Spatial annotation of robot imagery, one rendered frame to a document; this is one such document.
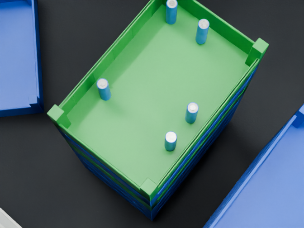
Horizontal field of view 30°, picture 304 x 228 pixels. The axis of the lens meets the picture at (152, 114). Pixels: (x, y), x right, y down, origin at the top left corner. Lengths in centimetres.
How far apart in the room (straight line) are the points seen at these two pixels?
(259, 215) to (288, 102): 46
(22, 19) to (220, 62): 65
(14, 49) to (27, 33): 5
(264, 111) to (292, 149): 36
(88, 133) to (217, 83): 23
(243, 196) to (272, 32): 57
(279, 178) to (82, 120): 35
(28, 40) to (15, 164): 31
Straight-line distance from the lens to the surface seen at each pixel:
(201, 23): 92
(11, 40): 145
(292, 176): 102
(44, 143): 136
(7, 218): 126
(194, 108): 87
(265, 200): 101
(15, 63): 143
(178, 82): 95
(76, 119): 94
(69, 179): 133
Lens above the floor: 131
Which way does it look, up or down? 75 degrees down
